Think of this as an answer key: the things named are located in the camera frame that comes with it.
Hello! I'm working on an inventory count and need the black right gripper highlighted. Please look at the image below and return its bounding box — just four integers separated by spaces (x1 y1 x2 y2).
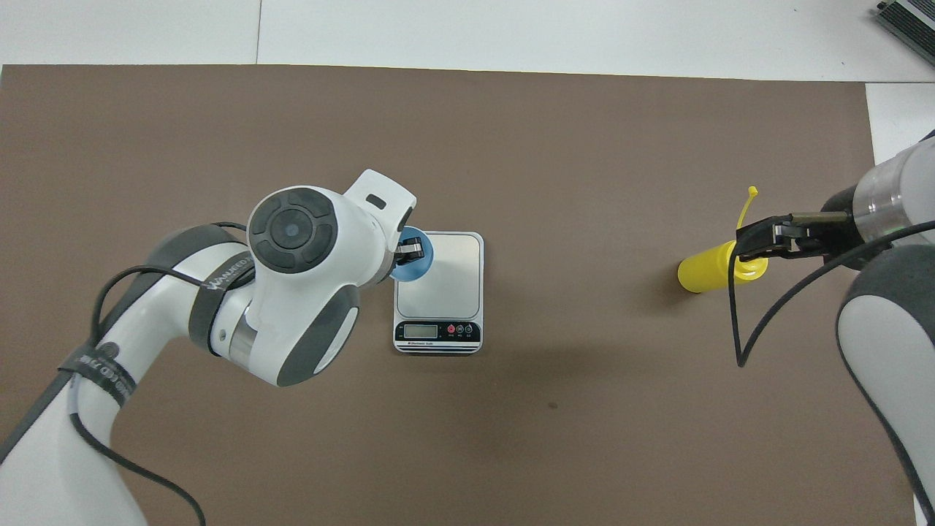
736 186 866 262

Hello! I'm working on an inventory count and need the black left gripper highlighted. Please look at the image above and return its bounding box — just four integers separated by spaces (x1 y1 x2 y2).
397 210 425 265

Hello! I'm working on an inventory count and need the light blue plastic cup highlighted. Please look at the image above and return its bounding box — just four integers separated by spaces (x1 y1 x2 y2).
389 226 435 283

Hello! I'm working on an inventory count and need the yellow squeeze bottle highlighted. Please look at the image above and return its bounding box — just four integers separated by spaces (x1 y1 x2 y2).
677 186 769 294

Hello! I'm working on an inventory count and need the silver digital kitchen scale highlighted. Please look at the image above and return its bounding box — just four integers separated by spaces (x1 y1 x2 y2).
393 231 484 355

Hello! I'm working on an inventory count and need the brown paper mat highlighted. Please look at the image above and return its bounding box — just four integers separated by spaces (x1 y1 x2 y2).
0 64 917 526

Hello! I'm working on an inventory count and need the grey ribbed metal device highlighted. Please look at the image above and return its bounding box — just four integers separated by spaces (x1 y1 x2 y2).
875 0 935 68

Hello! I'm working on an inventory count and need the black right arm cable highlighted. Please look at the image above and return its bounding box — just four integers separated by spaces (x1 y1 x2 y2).
728 219 935 367

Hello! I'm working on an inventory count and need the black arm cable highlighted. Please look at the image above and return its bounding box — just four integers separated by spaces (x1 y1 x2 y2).
728 219 935 367
69 223 249 526

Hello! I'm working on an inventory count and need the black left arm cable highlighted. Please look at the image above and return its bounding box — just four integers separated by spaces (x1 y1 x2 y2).
69 223 249 526

